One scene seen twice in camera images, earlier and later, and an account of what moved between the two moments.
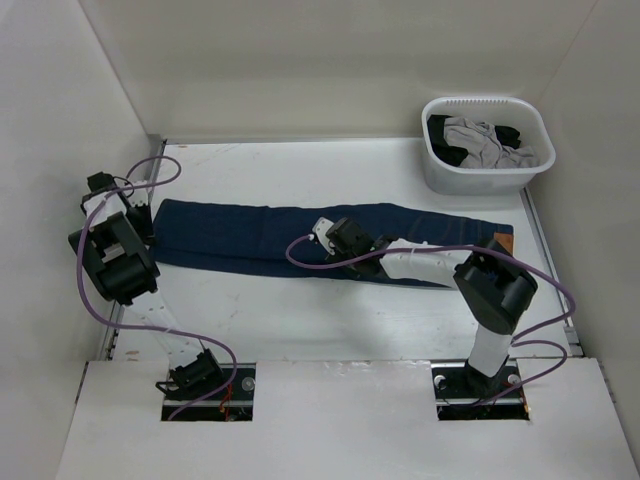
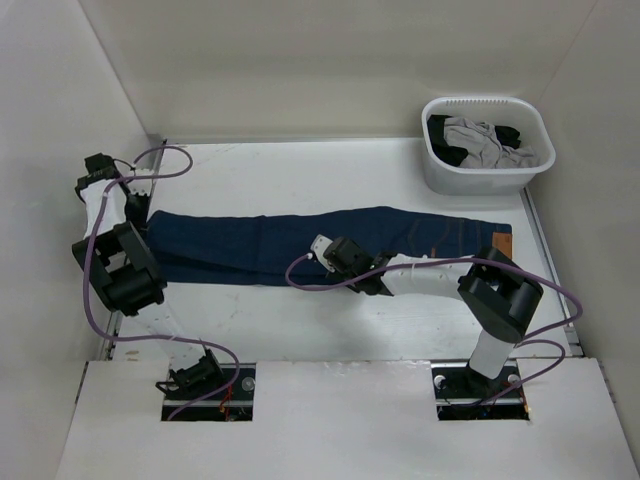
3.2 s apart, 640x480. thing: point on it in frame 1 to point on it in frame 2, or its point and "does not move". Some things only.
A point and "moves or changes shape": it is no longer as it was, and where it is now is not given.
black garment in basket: [454, 155] does not move
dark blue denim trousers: [233, 240] moves or changes shape
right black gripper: [337, 258] to [336, 274]
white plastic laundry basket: [515, 113] does not move
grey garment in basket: [484, 148] does not move
